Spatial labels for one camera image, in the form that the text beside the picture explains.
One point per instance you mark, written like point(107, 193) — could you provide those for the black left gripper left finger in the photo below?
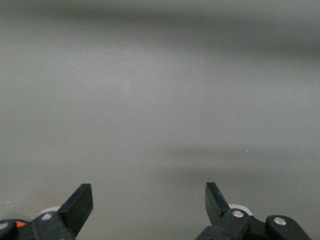
point(77, 207)

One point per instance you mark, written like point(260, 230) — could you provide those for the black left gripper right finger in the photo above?
point(215, 202)

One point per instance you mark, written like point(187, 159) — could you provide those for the dark grey table mat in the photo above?
point(150, 100)

